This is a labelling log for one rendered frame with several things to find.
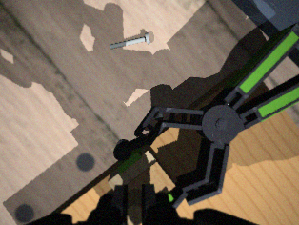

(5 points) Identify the grey metal bolt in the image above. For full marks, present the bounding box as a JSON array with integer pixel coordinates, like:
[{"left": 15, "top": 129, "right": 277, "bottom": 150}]
[{"left": 112, "top": 32, "right": 150, "bottom": 48}]

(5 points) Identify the light wooden bench board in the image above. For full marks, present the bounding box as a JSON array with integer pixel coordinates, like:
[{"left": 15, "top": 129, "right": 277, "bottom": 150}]
[{"left": 50, "top": 69, "right": 299, "bottom": 225}]

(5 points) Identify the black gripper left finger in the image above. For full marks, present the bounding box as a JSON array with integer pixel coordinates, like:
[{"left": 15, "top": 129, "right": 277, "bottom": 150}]
[{"left": 25, "top": 185, "right": 129, "bottom": 225}]

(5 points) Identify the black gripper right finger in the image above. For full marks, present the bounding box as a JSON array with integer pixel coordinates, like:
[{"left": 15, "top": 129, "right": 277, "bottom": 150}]
[{"left": 142, "top": 184, "right": 259, "bottom": 225}]

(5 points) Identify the small wooden block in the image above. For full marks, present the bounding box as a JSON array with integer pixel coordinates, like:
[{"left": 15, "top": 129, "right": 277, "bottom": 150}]
[{"left": 128, "top": 156, "right": 175, "bottom": 193}]

